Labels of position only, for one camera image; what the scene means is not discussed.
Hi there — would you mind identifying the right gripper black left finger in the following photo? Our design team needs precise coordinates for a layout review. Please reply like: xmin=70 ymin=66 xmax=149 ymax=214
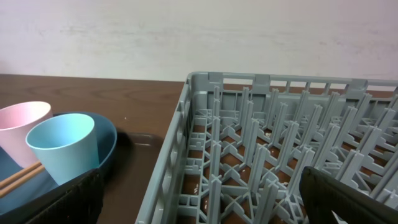
xmin=1 ymin=169 xmax=104 ymax=223

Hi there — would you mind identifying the pink plastic cup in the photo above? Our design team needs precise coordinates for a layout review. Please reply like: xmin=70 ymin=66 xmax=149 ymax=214
xmin=1 ymin=101 xmax=53 ymax=168

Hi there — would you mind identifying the brown plastic serving tray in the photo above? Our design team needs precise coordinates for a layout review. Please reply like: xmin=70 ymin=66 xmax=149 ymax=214
xmin=98 ymin=132 xmax=164 ymax=224

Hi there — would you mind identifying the wooden chopstick right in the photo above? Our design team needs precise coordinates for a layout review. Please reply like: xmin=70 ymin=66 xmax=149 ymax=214
xmin=1 ymin=165 xmax=45 ymax=198

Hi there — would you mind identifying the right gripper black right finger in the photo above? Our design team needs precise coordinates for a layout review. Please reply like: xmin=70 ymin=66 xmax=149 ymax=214
xmin=299 ymin=166 xmax=397 ymax=224

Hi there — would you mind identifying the light blue plastic cup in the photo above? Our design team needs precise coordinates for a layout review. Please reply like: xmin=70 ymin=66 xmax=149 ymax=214
xmin=25 ymin=113 xmax=100 ymax=185

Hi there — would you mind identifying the wooden chopstick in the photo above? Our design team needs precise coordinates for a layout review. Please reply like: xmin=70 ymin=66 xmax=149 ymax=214
xmin=1 ymin=161 xmax=42 ymax=189
xmin=1 ymin=165 xmax=45 ymax=198

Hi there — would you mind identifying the wooden chopstick left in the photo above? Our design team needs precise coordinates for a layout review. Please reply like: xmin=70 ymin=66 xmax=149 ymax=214
xmin=1 ymin=161 xmax=42 ymax=189

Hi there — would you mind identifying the grey plastic dishwasher rack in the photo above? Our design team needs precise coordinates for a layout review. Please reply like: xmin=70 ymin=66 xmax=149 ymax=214
xmin=136 ymin=72 xmax=397 ymax=223

